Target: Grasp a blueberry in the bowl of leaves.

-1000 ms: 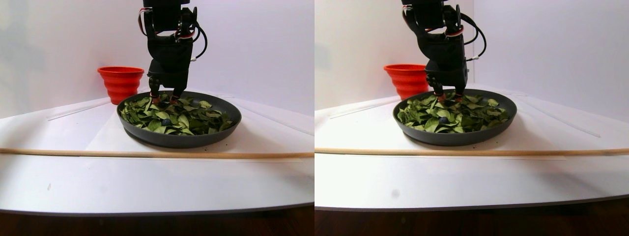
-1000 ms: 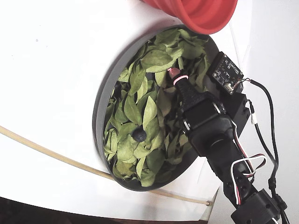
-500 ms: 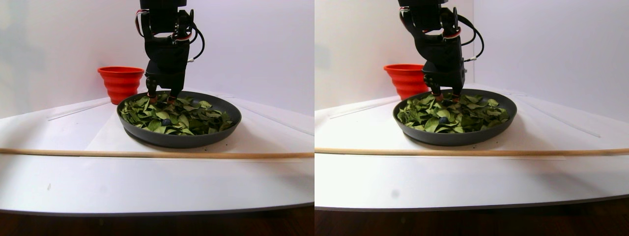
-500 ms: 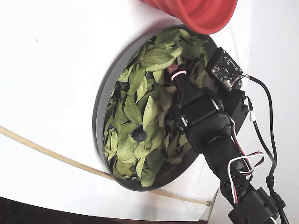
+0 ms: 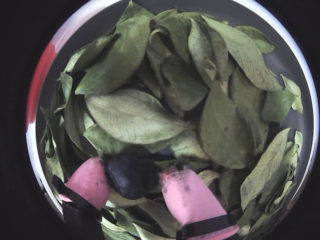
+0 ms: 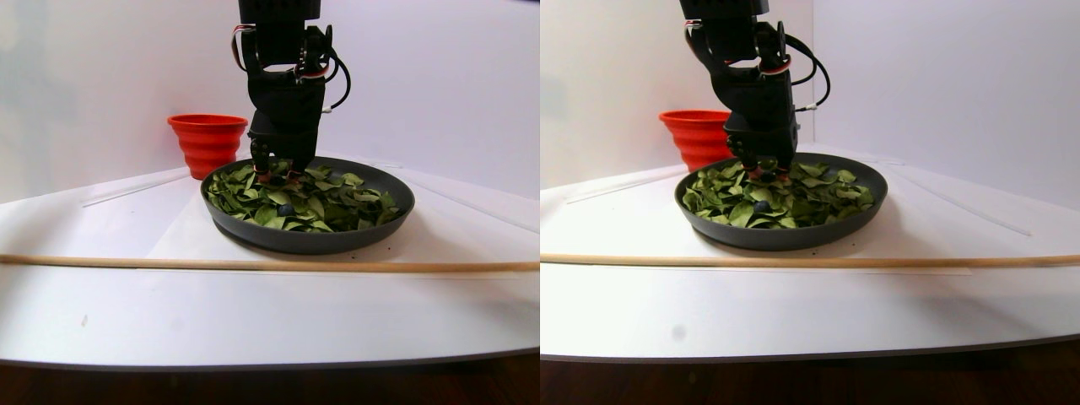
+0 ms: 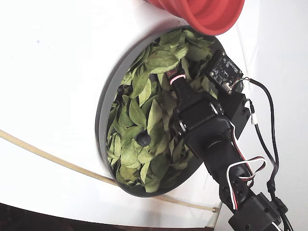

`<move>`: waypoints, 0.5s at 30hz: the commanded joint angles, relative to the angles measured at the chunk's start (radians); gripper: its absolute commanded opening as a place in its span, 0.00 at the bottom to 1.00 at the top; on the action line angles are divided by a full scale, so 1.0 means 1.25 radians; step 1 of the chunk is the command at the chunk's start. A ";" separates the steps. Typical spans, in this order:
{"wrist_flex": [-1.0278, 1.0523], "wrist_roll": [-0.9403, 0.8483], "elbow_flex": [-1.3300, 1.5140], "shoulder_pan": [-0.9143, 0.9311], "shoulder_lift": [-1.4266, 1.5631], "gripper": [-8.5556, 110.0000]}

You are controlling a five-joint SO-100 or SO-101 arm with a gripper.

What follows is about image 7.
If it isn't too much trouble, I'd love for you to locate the dark grey shallow bowl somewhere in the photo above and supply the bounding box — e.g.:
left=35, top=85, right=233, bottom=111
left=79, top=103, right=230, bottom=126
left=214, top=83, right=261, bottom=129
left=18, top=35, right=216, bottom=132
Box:
left=94, top=26, right=226, bottom=199

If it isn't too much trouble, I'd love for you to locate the orange collapsible cup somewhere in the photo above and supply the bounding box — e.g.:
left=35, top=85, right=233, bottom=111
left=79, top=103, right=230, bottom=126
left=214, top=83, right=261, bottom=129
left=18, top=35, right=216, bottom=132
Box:
left=144, top=0, right=245, bottom=37

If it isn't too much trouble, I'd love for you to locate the white curved board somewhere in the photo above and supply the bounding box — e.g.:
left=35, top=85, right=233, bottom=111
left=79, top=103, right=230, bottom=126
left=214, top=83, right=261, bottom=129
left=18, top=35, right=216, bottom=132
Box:
left=0, top=0, right=308, bottom=230

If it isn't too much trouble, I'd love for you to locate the pile of green leaves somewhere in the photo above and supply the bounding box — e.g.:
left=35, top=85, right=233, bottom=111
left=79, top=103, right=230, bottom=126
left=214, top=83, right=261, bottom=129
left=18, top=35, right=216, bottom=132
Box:
left=105, top=28, right=218, bottom=193

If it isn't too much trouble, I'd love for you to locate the small camera circuit board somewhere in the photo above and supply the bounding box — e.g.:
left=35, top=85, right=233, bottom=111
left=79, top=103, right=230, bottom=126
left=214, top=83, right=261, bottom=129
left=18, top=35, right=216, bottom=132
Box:
left=206, top=51, right=244, bottom=95

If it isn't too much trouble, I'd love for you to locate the thin wooden stick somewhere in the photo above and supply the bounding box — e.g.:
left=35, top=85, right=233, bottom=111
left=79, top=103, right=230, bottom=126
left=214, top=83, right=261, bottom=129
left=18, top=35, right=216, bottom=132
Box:
left=0, top=129, right=218, bottom=214

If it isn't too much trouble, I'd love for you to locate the black cable with white tag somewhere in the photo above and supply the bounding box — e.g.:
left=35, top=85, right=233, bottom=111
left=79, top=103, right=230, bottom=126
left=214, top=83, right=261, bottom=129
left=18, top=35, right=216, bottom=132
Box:
left=247, top=100, right=289, bottom=231

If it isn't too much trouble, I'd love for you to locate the red white black servo wire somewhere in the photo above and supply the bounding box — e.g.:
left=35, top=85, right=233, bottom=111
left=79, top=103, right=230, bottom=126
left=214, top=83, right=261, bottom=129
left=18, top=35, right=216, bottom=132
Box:
left=225, top=119, right=268, bottom=212

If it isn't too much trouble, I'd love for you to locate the black camera cable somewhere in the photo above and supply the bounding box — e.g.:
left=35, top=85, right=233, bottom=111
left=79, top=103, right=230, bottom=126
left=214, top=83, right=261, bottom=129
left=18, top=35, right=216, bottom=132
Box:
left=240, top=77, right=296, bottom=231

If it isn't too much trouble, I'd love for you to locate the dark blueberry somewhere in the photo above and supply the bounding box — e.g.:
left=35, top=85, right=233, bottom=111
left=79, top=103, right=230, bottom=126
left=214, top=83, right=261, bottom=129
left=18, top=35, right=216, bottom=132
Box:
left=135, top=130, right=152, bottom=148

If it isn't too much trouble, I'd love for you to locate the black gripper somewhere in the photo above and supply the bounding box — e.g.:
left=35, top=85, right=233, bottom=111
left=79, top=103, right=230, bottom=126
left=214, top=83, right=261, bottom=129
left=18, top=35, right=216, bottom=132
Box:
left=167, top=69, right=250, bottom=141

